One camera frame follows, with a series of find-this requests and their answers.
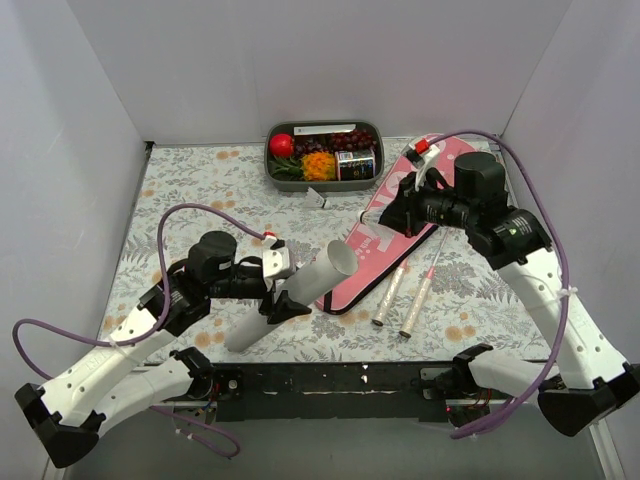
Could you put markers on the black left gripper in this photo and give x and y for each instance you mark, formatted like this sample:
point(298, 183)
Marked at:
point(267, 298)

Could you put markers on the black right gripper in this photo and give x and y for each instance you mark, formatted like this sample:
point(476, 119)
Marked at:
point(408, 203)

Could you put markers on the white shuttlecock tube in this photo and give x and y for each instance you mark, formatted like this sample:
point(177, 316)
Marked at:
point(331, 266)

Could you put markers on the white shuttlecock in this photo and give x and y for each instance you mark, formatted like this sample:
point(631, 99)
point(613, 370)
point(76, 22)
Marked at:
point(315, 200)
point(371, 217)

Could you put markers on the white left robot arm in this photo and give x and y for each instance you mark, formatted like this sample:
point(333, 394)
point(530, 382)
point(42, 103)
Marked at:
point(70, 412)

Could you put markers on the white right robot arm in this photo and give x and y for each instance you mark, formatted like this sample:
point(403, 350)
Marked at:
point(586, 378)

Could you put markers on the right badminton racket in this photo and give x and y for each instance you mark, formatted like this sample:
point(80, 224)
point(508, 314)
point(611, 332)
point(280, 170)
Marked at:
point(421, 295)

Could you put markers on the pink racket cover bag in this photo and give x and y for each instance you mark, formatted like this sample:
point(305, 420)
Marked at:
point(379, 257)

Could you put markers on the shiny patterned can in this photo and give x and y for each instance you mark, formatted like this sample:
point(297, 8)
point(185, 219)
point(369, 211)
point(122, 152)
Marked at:
point(355, 165)

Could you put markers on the dark red grapes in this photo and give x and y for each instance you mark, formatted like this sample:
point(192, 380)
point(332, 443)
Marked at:
point(355, 140)

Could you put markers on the floral table mat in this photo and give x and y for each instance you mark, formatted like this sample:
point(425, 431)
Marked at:
point(188, 191)

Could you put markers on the orange flower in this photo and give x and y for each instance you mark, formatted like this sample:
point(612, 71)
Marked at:
point(318, 167)

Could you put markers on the white label strip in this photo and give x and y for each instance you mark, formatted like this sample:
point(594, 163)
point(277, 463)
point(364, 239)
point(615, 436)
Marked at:
point(325, 129)

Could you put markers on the grey plastic tray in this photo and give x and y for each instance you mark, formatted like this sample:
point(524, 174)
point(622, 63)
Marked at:
point(327, 186)

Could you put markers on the green leafy sprig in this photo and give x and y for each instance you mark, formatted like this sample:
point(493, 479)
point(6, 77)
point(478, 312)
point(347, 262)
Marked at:
point(286, 169)

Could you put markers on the red apple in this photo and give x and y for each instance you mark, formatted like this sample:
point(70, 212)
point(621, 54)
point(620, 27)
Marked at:
point(282, 145)

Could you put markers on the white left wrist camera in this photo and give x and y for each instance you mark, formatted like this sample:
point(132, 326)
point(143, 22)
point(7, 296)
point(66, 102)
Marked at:
point(277, 260)

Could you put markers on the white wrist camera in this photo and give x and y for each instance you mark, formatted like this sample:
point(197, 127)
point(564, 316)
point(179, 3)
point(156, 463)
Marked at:
point(422, 155)
point(277, 260)

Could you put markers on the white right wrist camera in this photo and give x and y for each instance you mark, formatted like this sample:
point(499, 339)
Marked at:
point(422, 155)

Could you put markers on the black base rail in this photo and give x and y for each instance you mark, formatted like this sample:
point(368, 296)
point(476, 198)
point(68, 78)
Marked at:
point(423, 391)

